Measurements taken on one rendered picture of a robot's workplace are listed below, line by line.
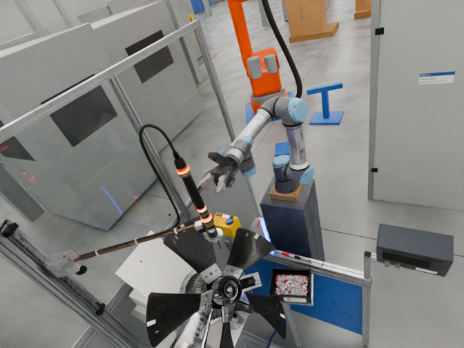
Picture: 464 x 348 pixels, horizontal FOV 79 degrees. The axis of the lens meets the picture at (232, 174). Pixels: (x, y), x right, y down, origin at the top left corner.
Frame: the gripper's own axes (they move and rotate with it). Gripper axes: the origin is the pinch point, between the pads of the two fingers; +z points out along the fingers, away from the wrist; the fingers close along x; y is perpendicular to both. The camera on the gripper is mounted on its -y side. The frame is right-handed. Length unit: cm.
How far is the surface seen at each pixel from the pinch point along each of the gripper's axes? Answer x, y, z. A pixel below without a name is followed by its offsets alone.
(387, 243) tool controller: -61, 43, -23
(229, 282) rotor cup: -4.4, 41.6, 15.3
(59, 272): 49, 11, 47
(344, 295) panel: -41, 106, -26
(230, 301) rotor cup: -7, 45, 22
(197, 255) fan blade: 11.5, 32.4, 12.3
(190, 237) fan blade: 15.3, 25.9, 8.2
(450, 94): -86, 55, -171
